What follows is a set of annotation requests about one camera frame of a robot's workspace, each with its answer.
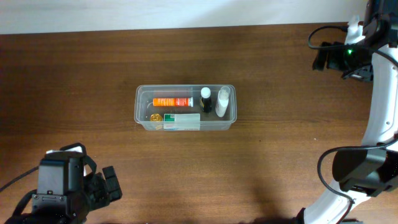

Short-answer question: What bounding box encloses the small gold-lid jar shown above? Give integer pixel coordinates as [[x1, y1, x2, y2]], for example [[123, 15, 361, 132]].
[[150, 113, 163, 130]]

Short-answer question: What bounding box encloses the white green medicine box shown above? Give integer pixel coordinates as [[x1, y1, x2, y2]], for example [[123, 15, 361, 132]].
[[163, 113, 201, 131]]

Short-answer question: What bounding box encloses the clear plastic container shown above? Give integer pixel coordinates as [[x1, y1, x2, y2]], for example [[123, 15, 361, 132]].
[[134, 84, 237, 131]]

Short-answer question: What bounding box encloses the orange tablet tube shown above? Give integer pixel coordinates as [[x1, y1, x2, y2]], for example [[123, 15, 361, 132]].
[[152, 97, 193, 107]]

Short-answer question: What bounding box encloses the white clear-cap bottle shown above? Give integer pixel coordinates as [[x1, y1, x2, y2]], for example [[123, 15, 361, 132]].
[[215, 86, 231, 118]]

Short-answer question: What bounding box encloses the dark white-cap bottle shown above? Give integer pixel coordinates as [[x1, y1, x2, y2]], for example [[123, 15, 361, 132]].
[[200, 87, 212, 113]]

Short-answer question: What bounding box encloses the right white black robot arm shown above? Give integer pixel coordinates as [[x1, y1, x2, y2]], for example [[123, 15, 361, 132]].
[[294, 0, 397, 223]]

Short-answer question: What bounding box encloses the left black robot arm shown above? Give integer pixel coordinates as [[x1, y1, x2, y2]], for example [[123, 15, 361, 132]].
[[1, 142, 123, 224]]

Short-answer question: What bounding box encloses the right black camera cable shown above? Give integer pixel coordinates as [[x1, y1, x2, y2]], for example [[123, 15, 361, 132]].
[[307, 24, 398, 224]]

